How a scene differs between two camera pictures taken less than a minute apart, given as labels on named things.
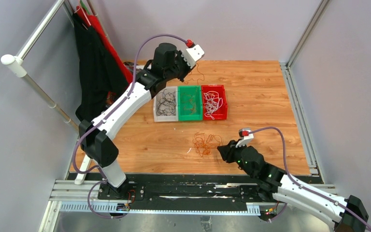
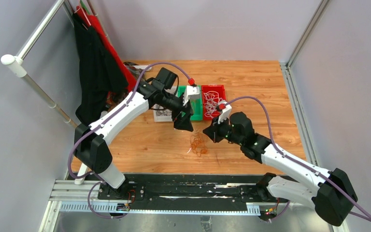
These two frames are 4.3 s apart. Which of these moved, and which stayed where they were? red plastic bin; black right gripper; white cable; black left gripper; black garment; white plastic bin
Moved: black left gripper; black right gripper
Stayed: red plastic bin; white plastic bin; white cable; black garment
